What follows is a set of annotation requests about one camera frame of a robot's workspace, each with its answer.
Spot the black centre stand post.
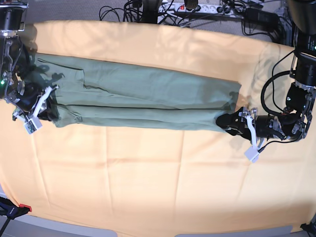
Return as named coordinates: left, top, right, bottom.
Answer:
left=141, top=0, right=161, bottom=24

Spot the black power adapter brick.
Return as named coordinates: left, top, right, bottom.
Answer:
left=244, top=8, right=279, bottom=28

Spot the white power strip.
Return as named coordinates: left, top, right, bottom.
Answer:
left=158, top=2, right=238, bottom=18

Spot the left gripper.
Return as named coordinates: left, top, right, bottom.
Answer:
left=215, top=112, right=284, bottom=140

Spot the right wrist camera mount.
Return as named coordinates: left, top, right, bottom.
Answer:
left=9, top=85, right=59, bottom=134

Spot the black cable bundle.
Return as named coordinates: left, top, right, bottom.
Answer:
left=240, top=14, right=289, bottom=45

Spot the green T-shirt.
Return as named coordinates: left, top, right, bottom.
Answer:
left=31, top=53, right=240, bottom=131

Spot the blue red clamp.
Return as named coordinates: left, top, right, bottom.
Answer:
left=0, top=197, right=32, bottom=220

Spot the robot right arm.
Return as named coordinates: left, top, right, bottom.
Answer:
left=0, top=0, right=57, bottom=121

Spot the black clamp right corner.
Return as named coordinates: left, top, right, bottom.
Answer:
left=300, top=222, right=316, bottom=237

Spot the yellow table cloth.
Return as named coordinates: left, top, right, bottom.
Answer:
left=0, top=20, right=316, bottom=237

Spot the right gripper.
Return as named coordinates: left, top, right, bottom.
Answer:
left=9, top=83, right=59, bottom=121

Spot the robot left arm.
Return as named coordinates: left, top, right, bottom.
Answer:
left=216, top=0, right=316, bottom=142

